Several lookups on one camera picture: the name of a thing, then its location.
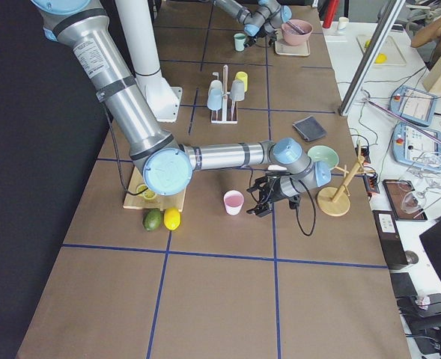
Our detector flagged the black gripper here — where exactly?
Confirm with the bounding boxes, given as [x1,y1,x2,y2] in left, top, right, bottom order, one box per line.
[243,31,276,49]
[246,171,300,216]

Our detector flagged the green plastic cup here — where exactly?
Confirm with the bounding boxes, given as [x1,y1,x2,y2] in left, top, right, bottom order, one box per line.
[234,33,246,52]

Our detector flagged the pink plastic cup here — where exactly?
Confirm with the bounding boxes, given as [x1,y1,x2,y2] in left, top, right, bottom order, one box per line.
[223,190,244,215]

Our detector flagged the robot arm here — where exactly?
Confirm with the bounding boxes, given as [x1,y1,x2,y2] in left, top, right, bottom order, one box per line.
[36,1,331,216]
[213,0,292,48]

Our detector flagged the yellow plastic cup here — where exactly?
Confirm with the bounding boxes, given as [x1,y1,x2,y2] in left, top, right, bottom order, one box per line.
[235,71,249,92]

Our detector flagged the grey plastic cup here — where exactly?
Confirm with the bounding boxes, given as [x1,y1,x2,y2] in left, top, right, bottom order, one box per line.
[230,79,245,102]

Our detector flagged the white plastic cup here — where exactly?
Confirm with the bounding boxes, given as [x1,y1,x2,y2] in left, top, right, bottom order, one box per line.
[208,79,222,93]

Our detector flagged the light blue plastic cup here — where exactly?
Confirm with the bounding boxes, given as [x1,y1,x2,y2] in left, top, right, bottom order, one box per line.
[207,88,222,111]

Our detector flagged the beige serving tray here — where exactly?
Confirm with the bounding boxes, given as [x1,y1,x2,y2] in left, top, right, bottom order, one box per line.
[275,39,311,57]

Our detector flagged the pink bowl with ice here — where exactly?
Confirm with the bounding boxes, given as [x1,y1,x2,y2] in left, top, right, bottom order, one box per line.
[281,19,313,46]

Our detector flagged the metal tongs in bowl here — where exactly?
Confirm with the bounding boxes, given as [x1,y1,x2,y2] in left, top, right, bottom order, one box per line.
[285,21,306,34]

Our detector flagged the green ceramic bowl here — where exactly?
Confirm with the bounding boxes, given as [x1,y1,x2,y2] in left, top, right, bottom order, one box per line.
[307,145,339,170]

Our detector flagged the bamboo cutting board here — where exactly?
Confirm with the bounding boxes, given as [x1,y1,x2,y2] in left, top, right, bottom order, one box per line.
[123,168,186,212]

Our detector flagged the grey folded cloth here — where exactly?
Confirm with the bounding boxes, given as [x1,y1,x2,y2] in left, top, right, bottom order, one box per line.
[292,116,327,142]

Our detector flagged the whole yellow lemon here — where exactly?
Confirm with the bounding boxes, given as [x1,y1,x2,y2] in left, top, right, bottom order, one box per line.
[163,207,181,230]

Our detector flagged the green avocado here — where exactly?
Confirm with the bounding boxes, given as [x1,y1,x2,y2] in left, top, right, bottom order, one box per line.
[142,208,163,232]

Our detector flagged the lemon slice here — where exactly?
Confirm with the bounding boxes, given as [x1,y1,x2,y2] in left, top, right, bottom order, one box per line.
[142,189,157,200]
[136,183,148,193]

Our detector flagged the blue teach pendant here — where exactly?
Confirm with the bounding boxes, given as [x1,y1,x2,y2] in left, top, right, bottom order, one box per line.
[392,123,441,173]
[389,85,438,127]

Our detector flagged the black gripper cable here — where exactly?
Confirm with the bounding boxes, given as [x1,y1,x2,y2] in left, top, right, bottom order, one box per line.
[288,185,317,237]

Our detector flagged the white wire cup rack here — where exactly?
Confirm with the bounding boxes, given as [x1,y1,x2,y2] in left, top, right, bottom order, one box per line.
[209,64,237,124]

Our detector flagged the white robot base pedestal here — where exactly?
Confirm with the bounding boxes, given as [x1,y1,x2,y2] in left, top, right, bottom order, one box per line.
[115,0,183,123]

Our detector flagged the aluminium frame post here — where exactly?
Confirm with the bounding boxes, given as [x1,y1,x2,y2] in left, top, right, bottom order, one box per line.
[338,0,406,117]

